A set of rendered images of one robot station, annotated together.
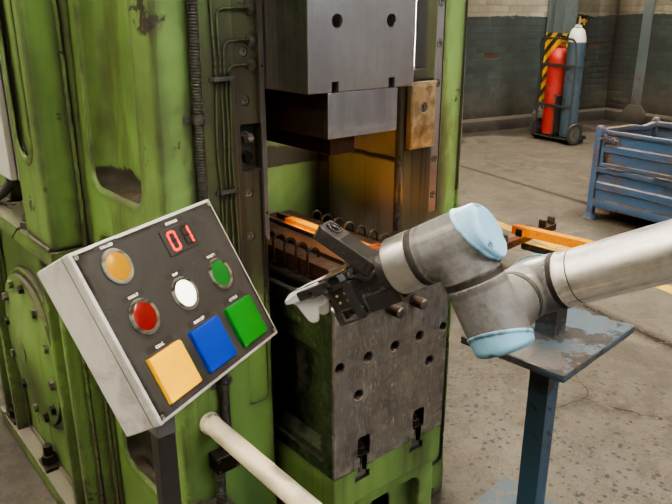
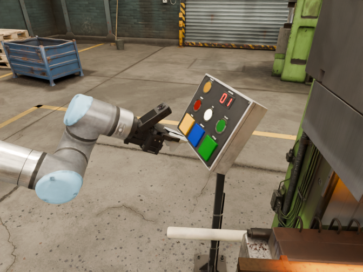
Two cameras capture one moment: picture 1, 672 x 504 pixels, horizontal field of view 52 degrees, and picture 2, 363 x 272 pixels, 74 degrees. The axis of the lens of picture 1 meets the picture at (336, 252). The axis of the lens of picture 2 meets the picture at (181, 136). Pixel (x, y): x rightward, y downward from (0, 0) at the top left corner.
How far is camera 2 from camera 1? 1.61 m
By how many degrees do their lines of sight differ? 113
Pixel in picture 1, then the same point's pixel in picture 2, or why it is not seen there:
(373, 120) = (337, 151)
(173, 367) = (186, 122)
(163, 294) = (205, 107)
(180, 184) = not seen: hidden behind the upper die
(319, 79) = (313, 59)
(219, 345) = (194, 136)
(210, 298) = (210, 126)
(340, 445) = not seen: outside the picture
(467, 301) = not seen: hidden behind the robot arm
